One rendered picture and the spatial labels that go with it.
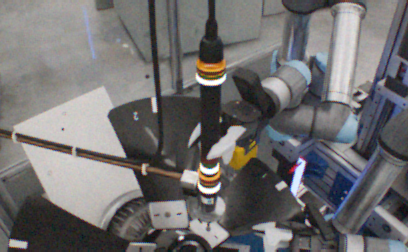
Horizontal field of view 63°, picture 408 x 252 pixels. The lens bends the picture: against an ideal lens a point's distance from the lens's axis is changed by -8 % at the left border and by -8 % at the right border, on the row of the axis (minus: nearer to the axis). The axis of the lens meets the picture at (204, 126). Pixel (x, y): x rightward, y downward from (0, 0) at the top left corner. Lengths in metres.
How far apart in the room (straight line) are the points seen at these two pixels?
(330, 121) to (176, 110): 0.36
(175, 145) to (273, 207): 0.31
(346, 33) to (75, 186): 0.79
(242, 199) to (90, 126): 0.44
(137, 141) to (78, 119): 0.23
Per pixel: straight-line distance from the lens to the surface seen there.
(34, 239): 0.72
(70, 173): 0.96
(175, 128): 0.77
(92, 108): 0.98
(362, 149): 1.50
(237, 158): 1.20
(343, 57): 0.92
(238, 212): 0.88
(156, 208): 0.82
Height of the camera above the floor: 1.91
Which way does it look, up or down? 42 degrees down
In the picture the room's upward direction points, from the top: straight up
